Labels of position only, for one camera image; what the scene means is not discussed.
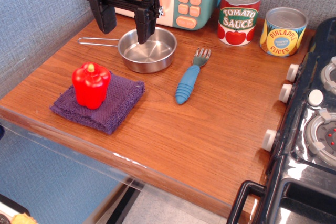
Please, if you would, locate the pineapple slices can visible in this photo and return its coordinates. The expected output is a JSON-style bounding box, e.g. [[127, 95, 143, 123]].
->
[[259, 7, 308, 57]]

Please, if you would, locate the blue handled toy fork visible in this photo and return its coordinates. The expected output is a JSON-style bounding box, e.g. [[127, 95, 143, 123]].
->
[[175, 48, 211, 105]]

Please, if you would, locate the tomato sauce can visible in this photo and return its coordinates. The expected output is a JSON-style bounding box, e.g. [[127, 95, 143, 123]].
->
[[217, 0, 261, 46]]

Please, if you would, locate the purple folded cloth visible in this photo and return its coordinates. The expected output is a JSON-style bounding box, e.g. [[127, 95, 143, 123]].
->
[[50, 74, 145, 135]]

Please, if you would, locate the small steel pot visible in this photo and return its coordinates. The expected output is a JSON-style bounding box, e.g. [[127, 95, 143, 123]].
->
[[77, 27, 177, 73]]

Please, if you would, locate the red toy bell pepper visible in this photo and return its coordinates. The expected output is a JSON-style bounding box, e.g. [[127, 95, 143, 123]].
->
[[72, 62, 111, 110]]

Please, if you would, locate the black toy stove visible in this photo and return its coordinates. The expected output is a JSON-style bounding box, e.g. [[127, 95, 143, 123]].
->
[[227, 18, 335, 223]]

